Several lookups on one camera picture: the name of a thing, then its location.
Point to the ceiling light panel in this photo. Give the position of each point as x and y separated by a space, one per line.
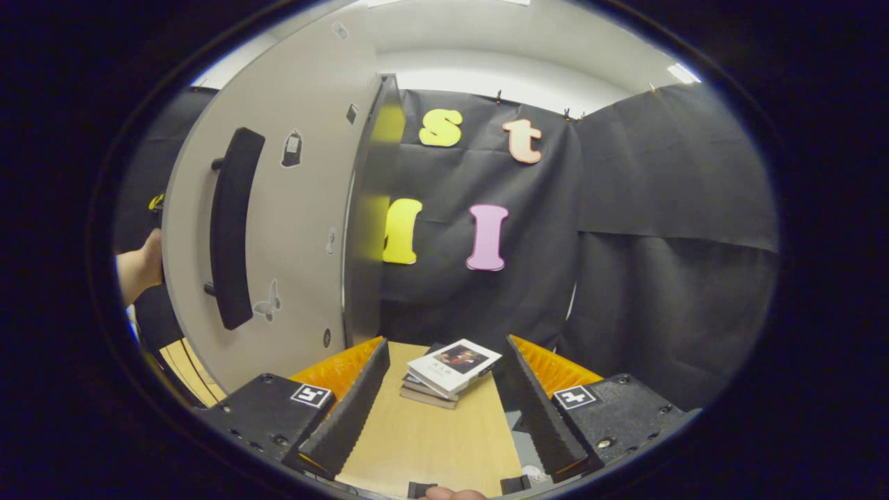
684 73

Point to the white portrait cover book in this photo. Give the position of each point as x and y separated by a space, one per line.
451 364

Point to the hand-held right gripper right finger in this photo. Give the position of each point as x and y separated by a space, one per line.
542 417

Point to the dark grey cabinet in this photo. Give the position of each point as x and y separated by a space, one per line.
364 278

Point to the black backdrop cloth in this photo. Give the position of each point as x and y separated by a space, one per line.
660 208

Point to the beige cabinet door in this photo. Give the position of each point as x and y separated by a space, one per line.
305 243

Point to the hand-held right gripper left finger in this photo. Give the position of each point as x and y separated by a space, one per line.
354 417

